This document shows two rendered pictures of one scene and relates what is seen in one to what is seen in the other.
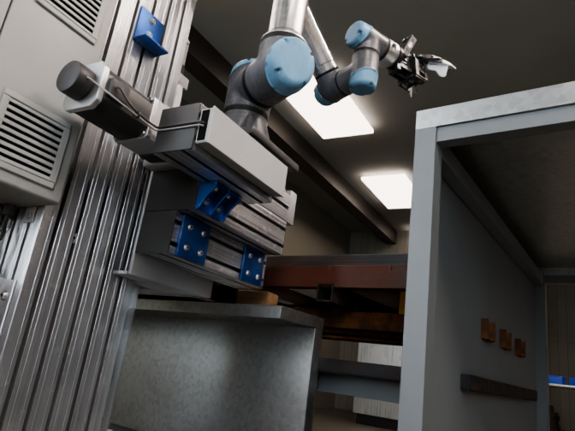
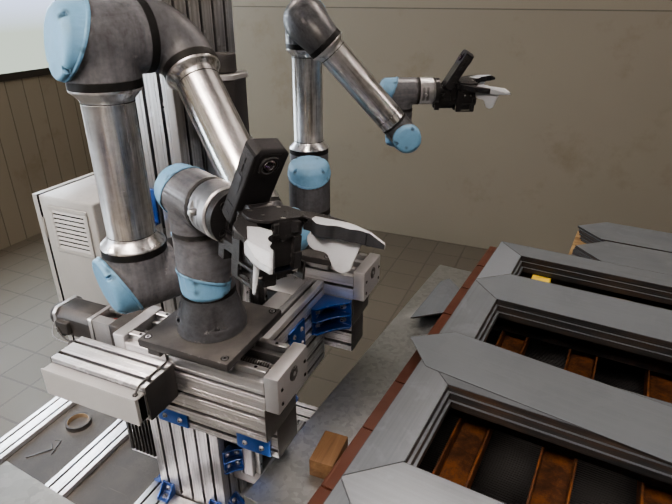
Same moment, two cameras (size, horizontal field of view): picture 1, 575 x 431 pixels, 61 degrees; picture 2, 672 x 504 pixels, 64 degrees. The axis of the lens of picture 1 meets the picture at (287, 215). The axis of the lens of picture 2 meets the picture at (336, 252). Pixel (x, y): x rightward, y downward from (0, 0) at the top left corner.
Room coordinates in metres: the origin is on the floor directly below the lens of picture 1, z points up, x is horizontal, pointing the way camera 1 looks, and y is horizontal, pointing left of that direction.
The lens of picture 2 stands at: (1.27, -0.88, 1.69)
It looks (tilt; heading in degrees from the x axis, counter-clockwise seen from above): 26 degrees down; 82
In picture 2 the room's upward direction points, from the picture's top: straight up
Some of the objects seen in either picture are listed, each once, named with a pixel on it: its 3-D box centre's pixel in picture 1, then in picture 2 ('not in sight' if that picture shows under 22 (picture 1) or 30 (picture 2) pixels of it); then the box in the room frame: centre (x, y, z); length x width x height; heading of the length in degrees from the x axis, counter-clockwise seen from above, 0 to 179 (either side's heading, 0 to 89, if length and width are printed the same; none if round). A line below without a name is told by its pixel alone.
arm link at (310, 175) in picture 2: not in sight; (309, 183); (1.38, 0.57, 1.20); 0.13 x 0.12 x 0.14; 85
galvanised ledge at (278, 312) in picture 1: (137, 307); (400, 358); (1.64, 0.45, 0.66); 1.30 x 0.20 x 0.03; 53
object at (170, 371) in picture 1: (143, 369); not in sight; (1.71, 0.40, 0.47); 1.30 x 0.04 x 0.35; 53
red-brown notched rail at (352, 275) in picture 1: (213, 276); (415, 372); (1.62, 0.21, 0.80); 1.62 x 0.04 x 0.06; 53
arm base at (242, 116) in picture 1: (242, 132); (210, 303); (1.13, 0.14, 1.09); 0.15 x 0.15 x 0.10
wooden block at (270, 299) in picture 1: (257, 301); (329, 455); (1.37, 0.05, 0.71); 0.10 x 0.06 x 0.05; 61
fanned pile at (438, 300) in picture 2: not in sight; (447, 300); (1.88, 0.71, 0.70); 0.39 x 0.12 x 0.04; 53
